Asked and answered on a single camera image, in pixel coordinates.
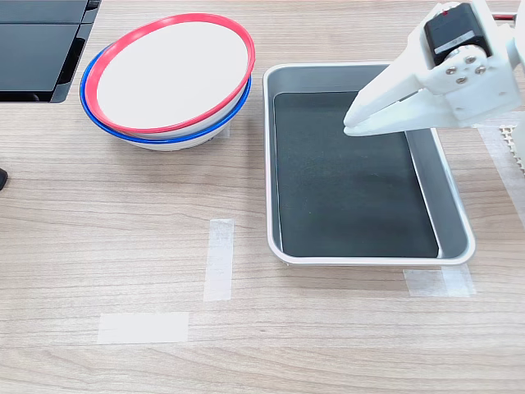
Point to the clear tape strip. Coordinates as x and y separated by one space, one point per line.
430 282
228 132
143 327
219 262
502 176

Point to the small black object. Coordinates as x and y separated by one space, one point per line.
3 179

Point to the pale perforated plate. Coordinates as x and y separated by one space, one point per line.
508 141

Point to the red-rimmed white plate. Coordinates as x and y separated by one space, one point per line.
172 78

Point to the black mat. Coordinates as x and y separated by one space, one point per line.
348 197

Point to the black electronic device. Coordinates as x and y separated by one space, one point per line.
33 53

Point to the blue-rimmed white plate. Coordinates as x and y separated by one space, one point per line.
164 145

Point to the steel tray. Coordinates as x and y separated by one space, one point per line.
451 205

